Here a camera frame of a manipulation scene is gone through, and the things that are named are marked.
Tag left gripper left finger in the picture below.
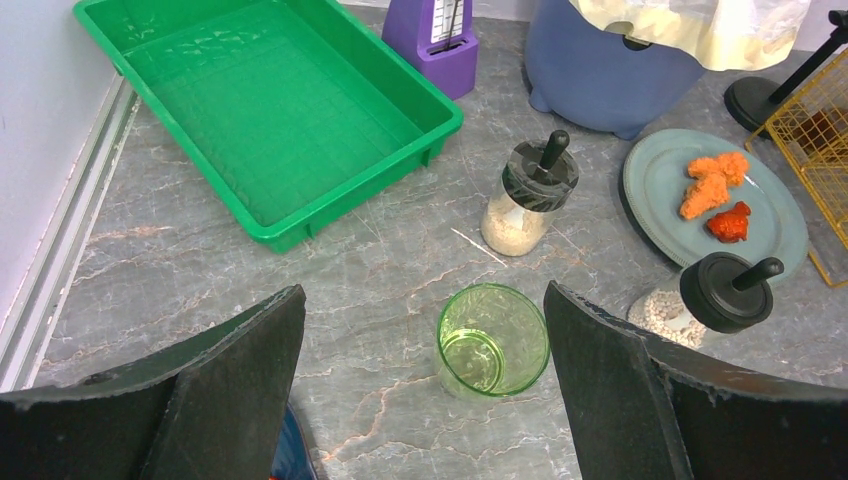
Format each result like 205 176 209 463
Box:
1 285 306 479

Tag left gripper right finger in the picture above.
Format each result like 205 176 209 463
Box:
543 281 847 479

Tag blue snack bag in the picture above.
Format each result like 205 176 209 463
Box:
269 403 318 480

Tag spice jar black lid beans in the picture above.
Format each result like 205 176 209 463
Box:
626 252 784 349

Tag green glass cup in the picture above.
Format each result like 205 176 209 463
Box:
434 283 550 401

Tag red fried chicken piece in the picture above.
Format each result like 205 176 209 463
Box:
706 201 752 243

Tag grey round plate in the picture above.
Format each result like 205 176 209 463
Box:
621 129 809 285

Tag orange fried chicken piece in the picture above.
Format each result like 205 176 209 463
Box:
679 152 749 220

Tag spice jar black lid powder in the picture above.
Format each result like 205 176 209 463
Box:
481 130 579 257

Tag green plastic tray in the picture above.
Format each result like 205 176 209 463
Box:
73 1 463 253

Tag blue trash bin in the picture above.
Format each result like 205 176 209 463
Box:
524 1 706 140

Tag black microphone stand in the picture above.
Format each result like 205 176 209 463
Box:
723 10 847 140

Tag white plastic bin liner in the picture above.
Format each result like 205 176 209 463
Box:
571 0 811 71

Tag purple metronome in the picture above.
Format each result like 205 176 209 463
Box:
382 0 479 100

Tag yellow wire basket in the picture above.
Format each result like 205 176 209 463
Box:
744 51 847 250

